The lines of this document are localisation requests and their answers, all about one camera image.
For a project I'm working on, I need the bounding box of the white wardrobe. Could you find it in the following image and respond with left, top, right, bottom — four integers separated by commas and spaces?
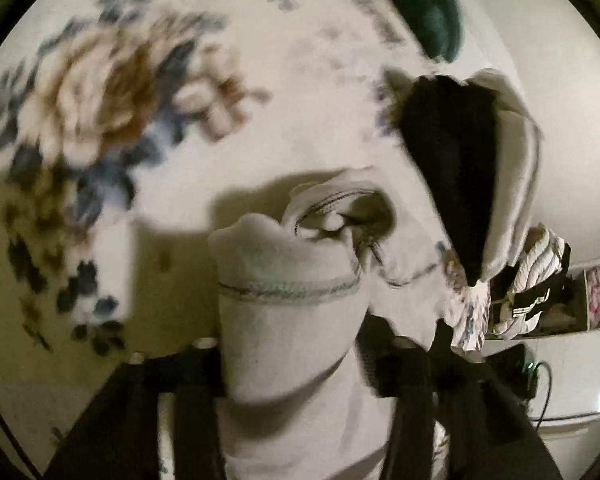
480, 255, 600, 426

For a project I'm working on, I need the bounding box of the dark green pillow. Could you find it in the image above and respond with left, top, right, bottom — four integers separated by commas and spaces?
352, 0, 463, 63

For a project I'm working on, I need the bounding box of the black cable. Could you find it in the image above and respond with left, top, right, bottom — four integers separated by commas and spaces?
530, 360, 556, 428

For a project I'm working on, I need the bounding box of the white sock with grey seam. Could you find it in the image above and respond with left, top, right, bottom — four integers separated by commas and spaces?
207, 167, 461, 480

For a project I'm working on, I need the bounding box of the black striped garment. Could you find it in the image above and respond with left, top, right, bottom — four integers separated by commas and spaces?
500, 245, 576, 321

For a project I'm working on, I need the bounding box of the floral blanket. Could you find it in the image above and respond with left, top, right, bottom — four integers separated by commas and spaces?
0, 0, 493, 476

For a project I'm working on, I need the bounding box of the grey folded garment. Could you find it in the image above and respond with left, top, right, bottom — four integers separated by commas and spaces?
460, 69, 533, 281

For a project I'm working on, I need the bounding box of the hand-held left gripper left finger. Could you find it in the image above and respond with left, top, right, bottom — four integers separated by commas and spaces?
45, 337, 228, 480

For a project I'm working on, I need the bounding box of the black folded garment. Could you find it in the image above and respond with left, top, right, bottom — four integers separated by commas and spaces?
399, 75, 498, 286

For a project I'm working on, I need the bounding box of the pile of clothes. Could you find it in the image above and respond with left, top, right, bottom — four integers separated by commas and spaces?
490, 225, 571, 338

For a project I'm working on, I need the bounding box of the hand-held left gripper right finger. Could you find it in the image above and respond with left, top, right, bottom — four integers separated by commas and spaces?
357, 312, 563, 480

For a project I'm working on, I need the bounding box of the white folded garment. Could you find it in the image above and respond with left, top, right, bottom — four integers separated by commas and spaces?
500, 72, 546, 241

